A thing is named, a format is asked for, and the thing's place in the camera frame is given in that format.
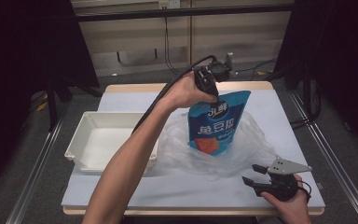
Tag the black curtain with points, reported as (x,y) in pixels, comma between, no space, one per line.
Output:
(21,62)
(341,62)

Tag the black metal stand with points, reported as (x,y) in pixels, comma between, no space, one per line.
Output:
(52,105)

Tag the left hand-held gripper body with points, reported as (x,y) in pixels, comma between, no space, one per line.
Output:
(209,76)

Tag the wooden table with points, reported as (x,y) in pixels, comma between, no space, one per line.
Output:
(130,87)

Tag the white table mat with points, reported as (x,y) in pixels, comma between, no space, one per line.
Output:
(199,189)

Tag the person's right hand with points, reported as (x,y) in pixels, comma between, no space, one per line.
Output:
(292,208)

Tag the black horizontal bar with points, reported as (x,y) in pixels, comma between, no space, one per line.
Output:
(183,12)

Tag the white wall socket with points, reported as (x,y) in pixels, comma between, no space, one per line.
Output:
(168,3)

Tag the white square plastic tray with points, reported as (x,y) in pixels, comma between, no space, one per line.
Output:
(99,140)

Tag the clear plastic bag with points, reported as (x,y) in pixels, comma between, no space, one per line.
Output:
(251,146)

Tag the person's left hand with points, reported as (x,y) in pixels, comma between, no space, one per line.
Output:
(185,93)

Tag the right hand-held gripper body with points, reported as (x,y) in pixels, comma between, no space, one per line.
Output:
(281,185)

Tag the blue snack pouch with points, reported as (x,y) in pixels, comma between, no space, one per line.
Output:
(217,127)

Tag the metal floor rail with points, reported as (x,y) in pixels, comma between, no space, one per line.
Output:
(338,161)
(34,174)

